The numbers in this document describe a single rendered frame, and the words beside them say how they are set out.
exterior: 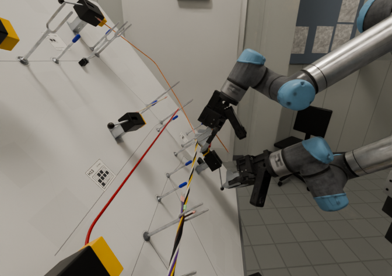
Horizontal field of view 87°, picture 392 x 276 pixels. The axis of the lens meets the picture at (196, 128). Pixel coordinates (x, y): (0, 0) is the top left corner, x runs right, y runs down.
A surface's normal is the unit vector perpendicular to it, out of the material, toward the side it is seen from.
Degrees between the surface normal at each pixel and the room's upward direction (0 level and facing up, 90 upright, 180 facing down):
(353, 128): 90
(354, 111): 90
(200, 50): 90
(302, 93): 90
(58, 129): 52
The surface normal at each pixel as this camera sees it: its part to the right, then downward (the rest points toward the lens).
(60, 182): 0.79, -0.53
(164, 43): 0.09, 0.36
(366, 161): -0.74, 0.18
